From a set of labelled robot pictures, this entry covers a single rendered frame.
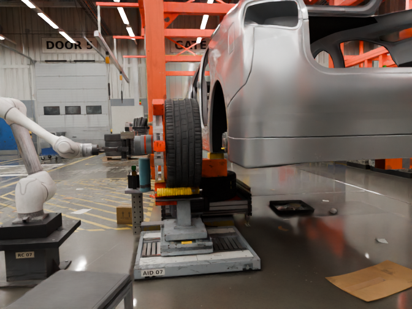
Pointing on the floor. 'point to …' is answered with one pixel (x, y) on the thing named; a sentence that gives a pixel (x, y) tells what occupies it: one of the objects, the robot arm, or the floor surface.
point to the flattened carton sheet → (375, 281)
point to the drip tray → (292, 205)
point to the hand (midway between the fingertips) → (123, 149)
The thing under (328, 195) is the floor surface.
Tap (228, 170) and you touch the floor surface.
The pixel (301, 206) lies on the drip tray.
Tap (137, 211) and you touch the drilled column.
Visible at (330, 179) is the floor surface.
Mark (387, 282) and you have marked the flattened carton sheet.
